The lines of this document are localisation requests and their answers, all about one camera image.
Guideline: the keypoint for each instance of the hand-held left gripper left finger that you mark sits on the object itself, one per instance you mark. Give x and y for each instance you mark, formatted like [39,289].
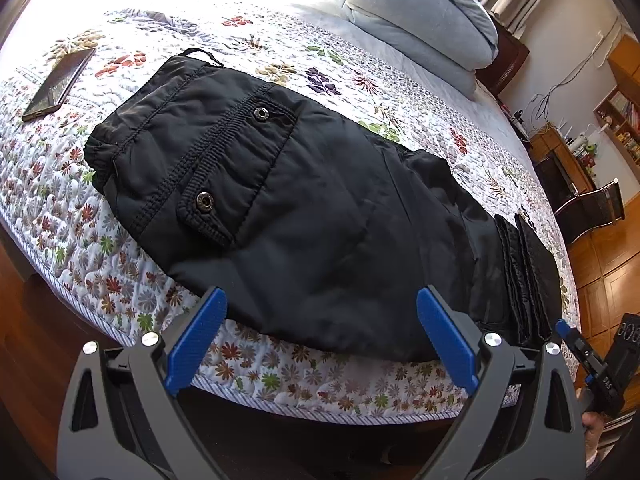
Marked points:
[197,335]

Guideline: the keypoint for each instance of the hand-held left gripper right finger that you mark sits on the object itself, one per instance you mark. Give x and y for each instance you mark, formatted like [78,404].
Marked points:
[447,335]

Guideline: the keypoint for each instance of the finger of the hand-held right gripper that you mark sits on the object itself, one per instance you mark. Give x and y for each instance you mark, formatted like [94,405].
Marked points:
[562,329]

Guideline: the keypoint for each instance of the black pants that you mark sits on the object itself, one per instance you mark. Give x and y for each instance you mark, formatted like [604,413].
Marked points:
[300,210]

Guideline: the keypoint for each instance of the person's right hand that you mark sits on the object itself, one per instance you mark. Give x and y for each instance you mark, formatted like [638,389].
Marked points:
[594,432]

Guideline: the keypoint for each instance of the black office chair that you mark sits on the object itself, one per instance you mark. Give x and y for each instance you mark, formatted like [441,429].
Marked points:
[595,207]

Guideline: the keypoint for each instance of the wooden desk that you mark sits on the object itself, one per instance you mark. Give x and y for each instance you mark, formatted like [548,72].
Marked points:
[560,165]

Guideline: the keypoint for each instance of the green toy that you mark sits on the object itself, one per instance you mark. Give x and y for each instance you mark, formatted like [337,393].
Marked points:
[592,149]

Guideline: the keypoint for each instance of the white bottle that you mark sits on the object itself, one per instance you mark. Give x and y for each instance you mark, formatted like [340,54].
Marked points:
[580,141]

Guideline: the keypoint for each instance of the floral quilt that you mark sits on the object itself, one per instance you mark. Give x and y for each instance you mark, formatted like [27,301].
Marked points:
[50,200]

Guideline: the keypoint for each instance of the dark wooden headboard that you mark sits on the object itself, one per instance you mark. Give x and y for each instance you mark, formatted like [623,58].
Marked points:
[507,55]

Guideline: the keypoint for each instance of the black smartphone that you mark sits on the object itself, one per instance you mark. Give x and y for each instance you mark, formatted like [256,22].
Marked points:
[57,85]

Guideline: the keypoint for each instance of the folded light blue duvet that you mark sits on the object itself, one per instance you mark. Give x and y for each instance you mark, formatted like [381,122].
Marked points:
[415,15]

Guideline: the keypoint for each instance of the wooden wall shelf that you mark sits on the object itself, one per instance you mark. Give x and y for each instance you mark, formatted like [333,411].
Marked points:
[622,110]

